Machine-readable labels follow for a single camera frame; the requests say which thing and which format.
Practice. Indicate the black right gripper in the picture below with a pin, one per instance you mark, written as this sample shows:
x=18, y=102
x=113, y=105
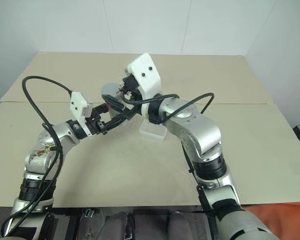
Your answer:
x=130, y=86

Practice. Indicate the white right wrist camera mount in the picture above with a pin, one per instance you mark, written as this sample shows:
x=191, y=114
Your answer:
x=146, y=75

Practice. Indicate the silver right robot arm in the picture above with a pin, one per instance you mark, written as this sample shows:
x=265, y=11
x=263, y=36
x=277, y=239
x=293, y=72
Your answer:
x=200, y=130

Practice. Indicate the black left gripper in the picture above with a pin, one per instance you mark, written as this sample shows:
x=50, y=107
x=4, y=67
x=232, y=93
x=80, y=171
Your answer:
x=97, y=126

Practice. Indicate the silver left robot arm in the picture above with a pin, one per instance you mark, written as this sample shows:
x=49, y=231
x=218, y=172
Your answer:
x=43, y=155

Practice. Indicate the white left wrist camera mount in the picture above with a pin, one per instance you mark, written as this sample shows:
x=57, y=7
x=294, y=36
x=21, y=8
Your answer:
x=78, y=105

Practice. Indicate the grey jar lid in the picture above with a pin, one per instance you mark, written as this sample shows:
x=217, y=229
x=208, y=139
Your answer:
x=109, y=89

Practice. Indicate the orange cloth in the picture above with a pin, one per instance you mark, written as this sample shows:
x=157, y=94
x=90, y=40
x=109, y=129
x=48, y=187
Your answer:
x=290, y=215

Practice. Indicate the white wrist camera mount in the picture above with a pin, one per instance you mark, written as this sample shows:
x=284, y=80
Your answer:
x=146, y=75
x=78, y=105

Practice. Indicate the silver metal bracket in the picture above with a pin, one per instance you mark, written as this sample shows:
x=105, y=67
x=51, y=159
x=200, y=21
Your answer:
x=90, y=221

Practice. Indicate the dark rounded grey shape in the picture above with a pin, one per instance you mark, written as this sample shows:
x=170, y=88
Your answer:
x=178, y=226

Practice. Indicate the clear plastic box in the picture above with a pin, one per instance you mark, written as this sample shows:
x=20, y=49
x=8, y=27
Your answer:
x=153, y=132

